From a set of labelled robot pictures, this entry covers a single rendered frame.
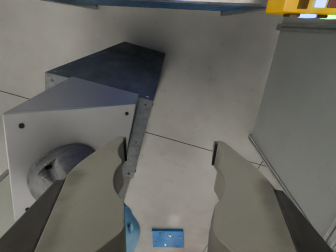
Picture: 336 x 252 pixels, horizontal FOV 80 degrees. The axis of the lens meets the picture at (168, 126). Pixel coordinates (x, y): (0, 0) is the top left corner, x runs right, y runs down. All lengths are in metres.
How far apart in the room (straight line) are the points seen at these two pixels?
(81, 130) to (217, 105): 1.35
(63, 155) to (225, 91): 1.39
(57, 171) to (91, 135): 0.10
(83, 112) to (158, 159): 1.52
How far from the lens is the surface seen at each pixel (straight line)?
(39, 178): 0.46
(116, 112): 0.49
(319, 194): 1.20
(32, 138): 0.44
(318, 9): 0.55
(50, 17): 1.75
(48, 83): 0.66
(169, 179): 2.07
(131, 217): 0.39
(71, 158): 0.45
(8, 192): 2.28
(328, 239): 1.20
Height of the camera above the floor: 1.54
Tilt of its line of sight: 63 degrees down
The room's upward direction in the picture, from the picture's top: 177 degrees counter-clockwise
